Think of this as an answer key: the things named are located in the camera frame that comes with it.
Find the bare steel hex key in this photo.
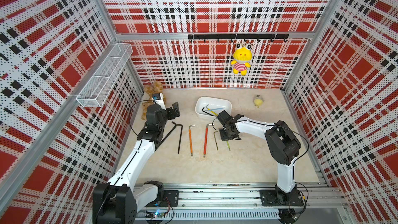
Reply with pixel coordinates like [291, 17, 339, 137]
[213, 131, 219, 151]

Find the red sleeved hex key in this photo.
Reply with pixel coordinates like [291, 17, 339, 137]
[203, 123, 213, 158]

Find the yellow sleeved hex key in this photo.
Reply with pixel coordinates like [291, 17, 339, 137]
[205, 105, 218, 116]

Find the orange sleeved hex key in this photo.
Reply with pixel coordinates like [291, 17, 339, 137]
[189, 125, 195, 156]

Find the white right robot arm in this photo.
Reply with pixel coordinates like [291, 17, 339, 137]
[217, 111, 301, 205]

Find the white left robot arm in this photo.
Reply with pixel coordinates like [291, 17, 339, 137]
[92, 100, 180, 224]

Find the large black hex key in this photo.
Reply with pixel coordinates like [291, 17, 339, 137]
[159, 121, 177, 146]
[177, 124, 183, 154]

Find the white plastic storage box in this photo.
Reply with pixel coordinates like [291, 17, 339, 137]
[195, 96, 232, 120]

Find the brown teddy bear plush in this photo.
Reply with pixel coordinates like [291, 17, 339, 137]
[141, 81, 163, 120]

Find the small yellow plush ball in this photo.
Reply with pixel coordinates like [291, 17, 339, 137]
[254, 95, 264, 107]

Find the yellow frog plush toy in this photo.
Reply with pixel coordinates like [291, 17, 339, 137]
[231, 43, 252, 76]

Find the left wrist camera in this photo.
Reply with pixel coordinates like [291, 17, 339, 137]
[151, 93, 166, 110]

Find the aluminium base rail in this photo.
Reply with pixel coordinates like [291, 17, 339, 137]
[137, 183, 353, 224]

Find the black hook rail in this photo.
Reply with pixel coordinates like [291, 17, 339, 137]
[188, 33, 289, 40]

